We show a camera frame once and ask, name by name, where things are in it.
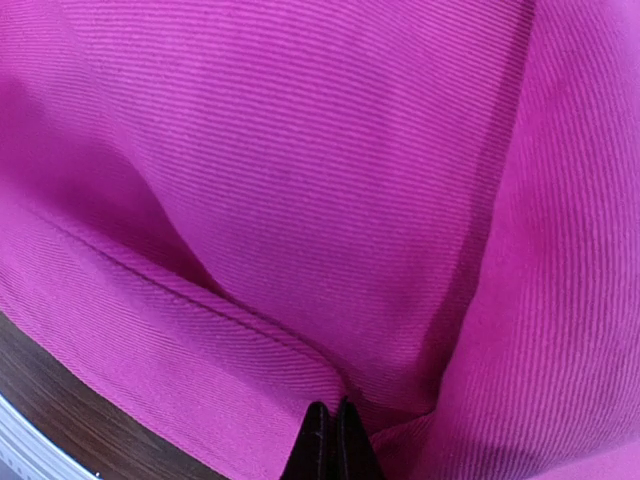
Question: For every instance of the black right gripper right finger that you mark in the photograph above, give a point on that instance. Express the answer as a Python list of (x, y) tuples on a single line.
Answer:
[(355, 456)]

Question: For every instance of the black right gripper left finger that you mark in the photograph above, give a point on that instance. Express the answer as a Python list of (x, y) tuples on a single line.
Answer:
[(308, 459)]

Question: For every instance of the pink trousers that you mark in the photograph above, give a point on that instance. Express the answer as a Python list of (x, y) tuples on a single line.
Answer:
[(216, 213)]

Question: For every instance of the front aluminium rail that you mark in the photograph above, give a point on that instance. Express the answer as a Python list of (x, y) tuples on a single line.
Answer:
[(27, 454)]

